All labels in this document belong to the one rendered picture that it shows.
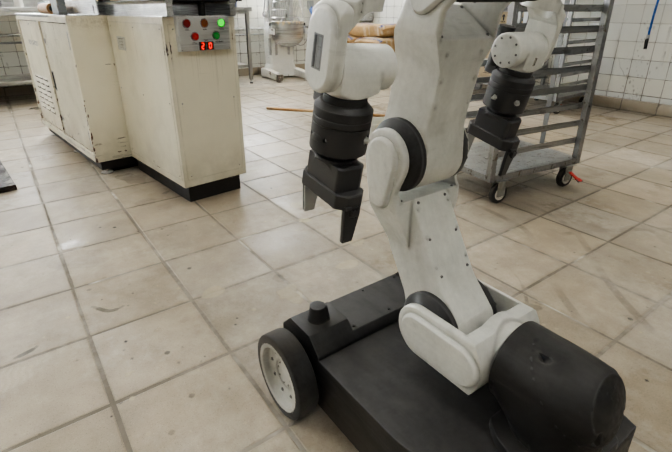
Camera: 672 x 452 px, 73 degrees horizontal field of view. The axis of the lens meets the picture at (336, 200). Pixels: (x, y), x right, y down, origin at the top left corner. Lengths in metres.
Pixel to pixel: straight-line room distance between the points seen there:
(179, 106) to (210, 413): 1.38
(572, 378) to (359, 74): 0.56
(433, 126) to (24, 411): 1.13
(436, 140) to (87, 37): 2.18
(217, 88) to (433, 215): 1.52
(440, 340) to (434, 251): 0.17
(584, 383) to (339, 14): 0.64
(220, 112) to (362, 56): 1.67
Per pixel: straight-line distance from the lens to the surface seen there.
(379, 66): 0.66
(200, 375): 1.30
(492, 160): 2.21
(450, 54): 0.81
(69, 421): 1.31
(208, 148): 2.26
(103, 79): 2.78
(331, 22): 0.60
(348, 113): 0.64
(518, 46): 0.96
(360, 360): 1.04
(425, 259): 0.91
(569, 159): 2.66
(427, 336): 0.92
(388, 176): 0.85
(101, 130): 2.80
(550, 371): 0.84
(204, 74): 2.21
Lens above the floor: 0.87
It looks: 23 degrees down
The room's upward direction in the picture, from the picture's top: straight up
